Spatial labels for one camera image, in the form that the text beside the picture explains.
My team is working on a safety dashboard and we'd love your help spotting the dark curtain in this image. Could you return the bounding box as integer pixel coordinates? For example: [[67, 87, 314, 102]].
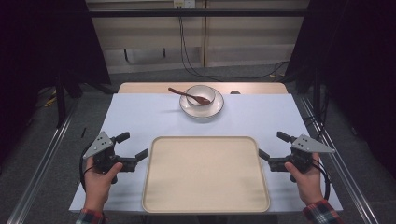
[[283, 0, 396, 180], [0, 0, 112, 162]]

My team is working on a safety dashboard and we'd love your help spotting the black stand post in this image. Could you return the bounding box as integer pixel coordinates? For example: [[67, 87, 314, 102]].
[[312, 66, 322, 119], [54, 73, 68, 129]]

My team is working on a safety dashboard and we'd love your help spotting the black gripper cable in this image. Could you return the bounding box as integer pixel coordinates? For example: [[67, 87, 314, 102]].
[[78, 148, 95, 192], [311, 158, 332, 201]]

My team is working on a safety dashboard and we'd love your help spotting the metal floor rail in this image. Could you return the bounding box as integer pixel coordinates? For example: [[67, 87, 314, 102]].
[[6, 101, 79, 224], [298, 92, 380, 224]]

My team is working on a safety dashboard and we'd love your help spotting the person's right hand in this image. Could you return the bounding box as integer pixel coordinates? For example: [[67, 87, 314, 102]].
[[284, 152, 325, 207]]

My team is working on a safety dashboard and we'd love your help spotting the black hanging wall cable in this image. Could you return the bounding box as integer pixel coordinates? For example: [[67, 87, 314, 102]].
[[177, 5, 291, 81]]

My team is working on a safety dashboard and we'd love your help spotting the white table sheet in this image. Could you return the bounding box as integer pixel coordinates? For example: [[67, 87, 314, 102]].
[[68, 92, 344, 215]]

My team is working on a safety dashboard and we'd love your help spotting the white bowl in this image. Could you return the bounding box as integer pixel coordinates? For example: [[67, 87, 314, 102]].
[[185, 84, 217, 108]]

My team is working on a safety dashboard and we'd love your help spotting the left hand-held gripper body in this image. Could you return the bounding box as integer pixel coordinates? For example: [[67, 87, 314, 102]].
[[82, 131, 138, 185]]

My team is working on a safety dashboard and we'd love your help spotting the brown wooden spoon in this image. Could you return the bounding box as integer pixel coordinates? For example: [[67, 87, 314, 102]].
[[167, 87, 212, 106]]

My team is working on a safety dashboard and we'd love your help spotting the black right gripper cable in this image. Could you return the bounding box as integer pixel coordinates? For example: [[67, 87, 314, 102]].
[[311, 158, 332, 201]]

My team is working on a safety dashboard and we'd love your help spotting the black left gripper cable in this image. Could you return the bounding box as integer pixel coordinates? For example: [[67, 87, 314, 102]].
[[78, 148, 95, 192]]

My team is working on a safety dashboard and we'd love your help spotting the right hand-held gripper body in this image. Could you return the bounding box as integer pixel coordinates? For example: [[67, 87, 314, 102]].
[[268, 133, 336, 184]]

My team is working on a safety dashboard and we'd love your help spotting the beige rectangular tray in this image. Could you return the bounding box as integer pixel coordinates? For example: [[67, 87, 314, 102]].
[[141, 135, 272, 215]]

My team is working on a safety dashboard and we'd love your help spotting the white wall socket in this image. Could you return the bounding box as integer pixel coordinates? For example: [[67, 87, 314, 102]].
[[173, 0, 197, 9]]

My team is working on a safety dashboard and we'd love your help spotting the yellow floor cable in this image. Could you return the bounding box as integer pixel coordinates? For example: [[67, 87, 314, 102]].
[[42, 89, 59, 108]]

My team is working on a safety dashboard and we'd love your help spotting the black floor cable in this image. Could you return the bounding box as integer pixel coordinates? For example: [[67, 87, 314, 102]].
[[303, 114, 329, 142]]

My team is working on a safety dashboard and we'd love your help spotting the white plate with dark rim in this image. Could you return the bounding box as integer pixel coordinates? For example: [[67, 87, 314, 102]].
[[178, 87, 225, 120]]

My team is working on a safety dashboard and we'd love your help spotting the black horizontal frame bar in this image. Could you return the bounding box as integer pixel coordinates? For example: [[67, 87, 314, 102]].
[[88, 7, 310, 19]]

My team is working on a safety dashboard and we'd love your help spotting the person's left hand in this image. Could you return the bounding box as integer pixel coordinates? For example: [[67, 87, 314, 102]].
[[83, 156, 124, 213]]

